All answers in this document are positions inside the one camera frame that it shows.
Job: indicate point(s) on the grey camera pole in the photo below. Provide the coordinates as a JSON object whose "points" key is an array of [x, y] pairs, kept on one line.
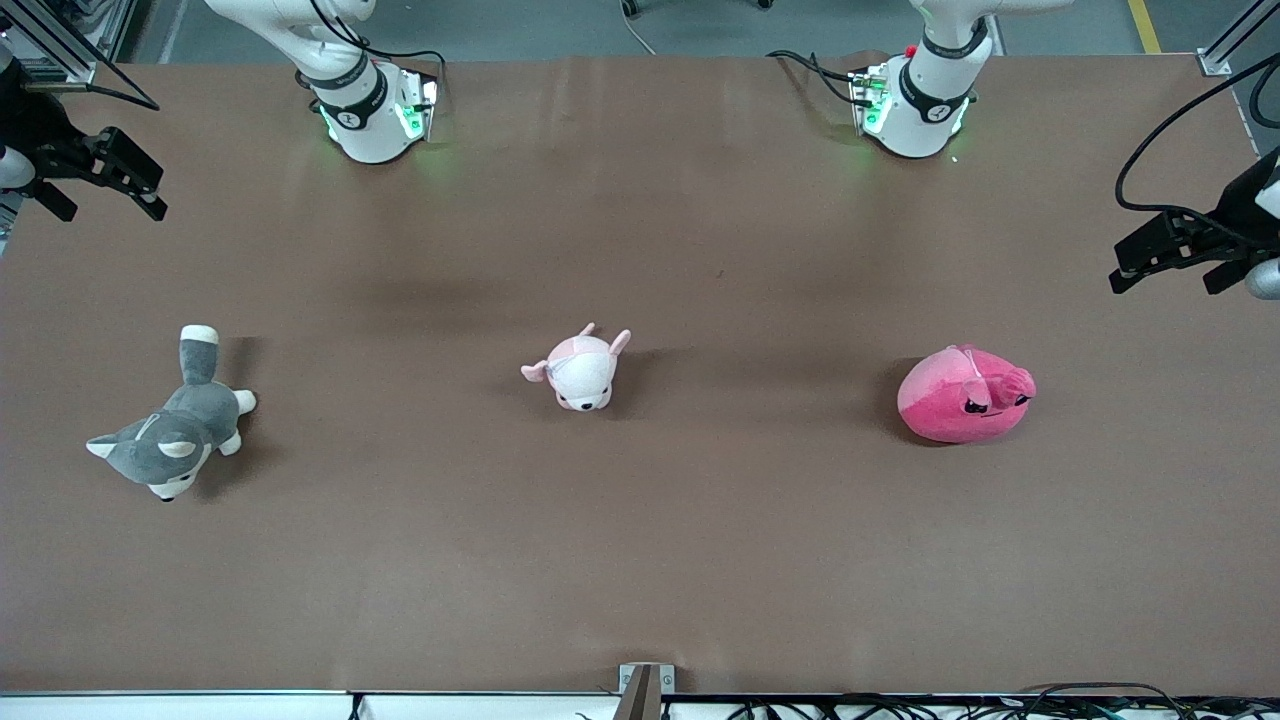
{"points": [[640, 700]]}

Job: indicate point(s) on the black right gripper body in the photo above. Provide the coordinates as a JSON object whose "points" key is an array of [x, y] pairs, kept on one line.
{"points": [[34, 125]]}

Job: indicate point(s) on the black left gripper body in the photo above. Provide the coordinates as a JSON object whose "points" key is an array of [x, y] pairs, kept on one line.
{"points": [[1236, 217]]}

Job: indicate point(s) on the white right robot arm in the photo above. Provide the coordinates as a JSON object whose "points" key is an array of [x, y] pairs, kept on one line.
{"points": [[365, 130]]}

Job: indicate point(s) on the round pink plush toy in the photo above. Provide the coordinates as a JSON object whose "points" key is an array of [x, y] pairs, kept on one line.
{"points": [[940, 400]]}

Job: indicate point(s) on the white and pink plush dog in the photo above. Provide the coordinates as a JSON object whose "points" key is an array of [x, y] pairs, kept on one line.
{"points": [[585, 375]]}

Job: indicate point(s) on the small metal bracket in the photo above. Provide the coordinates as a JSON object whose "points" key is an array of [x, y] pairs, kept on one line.
{"points": [[628, 678]]}

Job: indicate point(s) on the grey and white plush husky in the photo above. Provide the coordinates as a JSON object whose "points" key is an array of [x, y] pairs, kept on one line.
{"points": [[180, 430]]}

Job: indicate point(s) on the aluminium frame post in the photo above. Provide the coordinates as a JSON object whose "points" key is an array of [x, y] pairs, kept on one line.
{"points": [[1215, 62], [75, 72]]}

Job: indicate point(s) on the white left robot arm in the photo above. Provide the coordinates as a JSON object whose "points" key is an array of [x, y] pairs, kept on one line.
{"points": [[925, 125]]}

